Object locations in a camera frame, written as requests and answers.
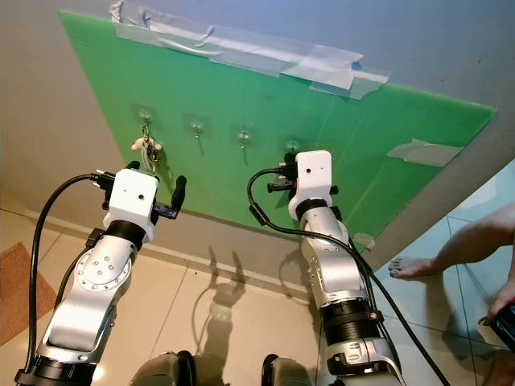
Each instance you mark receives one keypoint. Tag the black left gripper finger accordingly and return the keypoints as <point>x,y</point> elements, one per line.
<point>179,193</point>
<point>133,166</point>

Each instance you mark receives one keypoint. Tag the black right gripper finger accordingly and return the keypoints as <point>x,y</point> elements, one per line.
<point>287,159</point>

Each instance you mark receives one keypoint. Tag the black handheld device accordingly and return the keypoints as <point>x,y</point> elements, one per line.
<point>505,326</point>

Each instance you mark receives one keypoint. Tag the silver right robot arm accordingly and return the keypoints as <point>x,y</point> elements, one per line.
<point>338,273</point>

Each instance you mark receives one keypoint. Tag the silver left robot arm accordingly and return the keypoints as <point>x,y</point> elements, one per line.
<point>100,281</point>

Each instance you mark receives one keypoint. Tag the person's right hand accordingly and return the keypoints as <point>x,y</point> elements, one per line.
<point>503,299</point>

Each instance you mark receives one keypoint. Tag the white bone-shaped charm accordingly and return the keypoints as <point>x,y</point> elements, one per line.
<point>138,146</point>

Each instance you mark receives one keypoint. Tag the wide translucent tape strip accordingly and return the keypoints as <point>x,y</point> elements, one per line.
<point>249,50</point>

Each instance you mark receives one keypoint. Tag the crumpled white tape piece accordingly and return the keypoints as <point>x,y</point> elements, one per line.
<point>418,153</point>

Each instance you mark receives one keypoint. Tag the grey robot left leg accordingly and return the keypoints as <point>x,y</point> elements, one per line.
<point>157,371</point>

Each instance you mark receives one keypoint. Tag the grey robot leg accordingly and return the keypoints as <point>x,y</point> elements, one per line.
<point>157,371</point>
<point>290,374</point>

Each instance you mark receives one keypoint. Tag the brown floor mat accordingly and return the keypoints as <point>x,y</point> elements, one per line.
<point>12,293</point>

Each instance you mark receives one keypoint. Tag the grey robot right leg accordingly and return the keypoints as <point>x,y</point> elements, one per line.
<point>290,374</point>

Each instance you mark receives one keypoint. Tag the clear adhesive wall hook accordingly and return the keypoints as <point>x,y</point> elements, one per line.
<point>244,137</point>
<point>291,146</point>
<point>196,127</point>
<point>145,118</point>

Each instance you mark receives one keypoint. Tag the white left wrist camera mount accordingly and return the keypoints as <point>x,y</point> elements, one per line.
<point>133,195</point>

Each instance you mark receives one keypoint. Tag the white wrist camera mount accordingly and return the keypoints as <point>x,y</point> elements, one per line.
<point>314,171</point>
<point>133,195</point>

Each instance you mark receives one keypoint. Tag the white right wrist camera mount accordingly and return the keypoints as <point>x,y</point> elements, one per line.
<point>314,171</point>

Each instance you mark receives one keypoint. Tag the green wall board with hooks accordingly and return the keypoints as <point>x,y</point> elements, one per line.
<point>221,169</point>

